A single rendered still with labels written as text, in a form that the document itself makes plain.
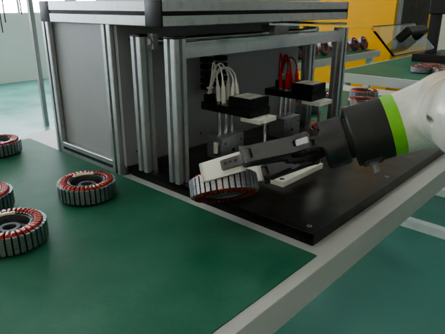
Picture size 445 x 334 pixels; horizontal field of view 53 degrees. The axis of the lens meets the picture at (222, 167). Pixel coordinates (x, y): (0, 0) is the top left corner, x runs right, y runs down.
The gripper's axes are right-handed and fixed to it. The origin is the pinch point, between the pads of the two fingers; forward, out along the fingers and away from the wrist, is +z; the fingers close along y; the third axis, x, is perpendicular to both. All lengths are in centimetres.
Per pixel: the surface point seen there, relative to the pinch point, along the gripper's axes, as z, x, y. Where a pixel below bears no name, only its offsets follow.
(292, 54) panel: -13, 44, 59
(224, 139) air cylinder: 5.0, 13.8, 24.9
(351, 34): -60, 183, 360
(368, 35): -74, 173, 354
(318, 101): -17.0, 20.7, 40.6
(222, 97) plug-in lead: 2.1, 21.9, 20.8
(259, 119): -4.9, 13.9, 19.7
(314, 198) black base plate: -11.7, -5.7, 14.7
